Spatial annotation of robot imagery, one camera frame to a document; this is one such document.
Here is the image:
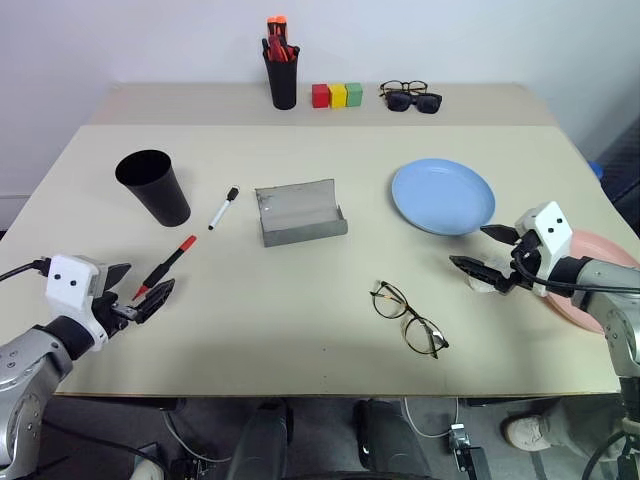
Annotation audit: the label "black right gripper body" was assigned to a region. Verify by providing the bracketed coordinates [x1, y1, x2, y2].
[501, 230, 544, 295]

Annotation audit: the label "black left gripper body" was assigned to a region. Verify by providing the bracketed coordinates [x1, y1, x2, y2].
[92, 291, 139, 341]

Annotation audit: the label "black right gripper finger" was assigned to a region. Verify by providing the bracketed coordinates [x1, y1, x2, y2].
[449, 255, 507, 294]
[480, 224, 522, 247]

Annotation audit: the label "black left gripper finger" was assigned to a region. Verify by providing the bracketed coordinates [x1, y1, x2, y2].
[103, 262, 133, 292]
[131, 278, 177, 324]

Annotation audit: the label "small white crumpled object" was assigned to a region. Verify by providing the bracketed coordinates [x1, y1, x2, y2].
[466, 253, 503, 295]

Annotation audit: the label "black pen with red cap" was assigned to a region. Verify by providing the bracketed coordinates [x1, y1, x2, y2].
[131, 234, 198, 302]

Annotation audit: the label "light blue plate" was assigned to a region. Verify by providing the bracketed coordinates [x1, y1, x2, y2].
[390, 157, 497, 237]

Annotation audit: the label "pink plate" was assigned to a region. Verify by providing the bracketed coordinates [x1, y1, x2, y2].
[543, 228, 640, 336]

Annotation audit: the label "tortoiseshell round eyeglasses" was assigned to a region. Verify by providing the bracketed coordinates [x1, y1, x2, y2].
[369, 280, 450, 360]

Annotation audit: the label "empty black cup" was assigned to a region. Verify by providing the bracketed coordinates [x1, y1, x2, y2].
[114, 149, 193, 228]

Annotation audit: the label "white marker with black cap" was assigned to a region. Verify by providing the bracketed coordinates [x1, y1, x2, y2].
[207, 185, 241, 232]

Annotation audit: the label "black sunglasses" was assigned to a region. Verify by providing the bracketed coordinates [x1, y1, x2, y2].
[384, 91, 444, 115]

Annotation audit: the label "open gray glasses case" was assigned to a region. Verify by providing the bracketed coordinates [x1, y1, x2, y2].
[254, 178, 350, 249]

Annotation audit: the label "white sneaker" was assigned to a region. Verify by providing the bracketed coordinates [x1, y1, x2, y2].
[501, 414, 552, 454]

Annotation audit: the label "gray trouser leg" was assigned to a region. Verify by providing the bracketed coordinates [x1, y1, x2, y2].
[542, 398, 624, 459]

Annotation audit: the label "dark rounded robot leg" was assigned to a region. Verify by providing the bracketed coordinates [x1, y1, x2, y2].
[352, 398, 432, 480]
[225, 398, 295, 480]

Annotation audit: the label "thin dark framed eyeglasses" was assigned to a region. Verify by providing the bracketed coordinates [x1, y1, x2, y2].
[378, 79, 429, 98]

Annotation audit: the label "black pen holder cup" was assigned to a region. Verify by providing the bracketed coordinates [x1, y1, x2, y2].
[262, 53, 300, 111]

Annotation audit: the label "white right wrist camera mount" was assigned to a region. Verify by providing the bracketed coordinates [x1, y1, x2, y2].
[514, 200, 575, 297]

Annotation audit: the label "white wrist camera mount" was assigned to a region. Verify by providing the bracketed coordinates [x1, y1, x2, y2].
[514, 200, 575, 297]
[44, 254, 110, 352]

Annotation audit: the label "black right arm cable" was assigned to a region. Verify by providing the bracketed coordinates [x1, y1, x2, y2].
[510, 248, 640, 295]

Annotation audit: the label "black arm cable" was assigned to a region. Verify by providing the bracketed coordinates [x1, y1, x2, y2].
[0, 258, 52, 283]
[510, 248, 640, 295]

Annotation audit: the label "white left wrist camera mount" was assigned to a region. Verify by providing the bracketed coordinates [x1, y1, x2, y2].
[44, 254, 110, 352]

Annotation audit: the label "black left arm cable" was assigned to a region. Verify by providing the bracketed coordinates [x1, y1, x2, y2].
[0, 258, 52, 283]

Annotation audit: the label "black cable on floor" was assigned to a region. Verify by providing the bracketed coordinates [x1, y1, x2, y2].
[39, 418, 169, 474]

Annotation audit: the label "gray cable on floor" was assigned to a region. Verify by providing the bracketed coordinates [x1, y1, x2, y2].
[160, 398, 234, 464]

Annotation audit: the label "white cable under table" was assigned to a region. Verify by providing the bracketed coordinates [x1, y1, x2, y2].
[402, 396, 460, 440]

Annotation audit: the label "metal clamp bracket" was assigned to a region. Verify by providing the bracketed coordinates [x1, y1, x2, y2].
[447, 422, 494, 480]

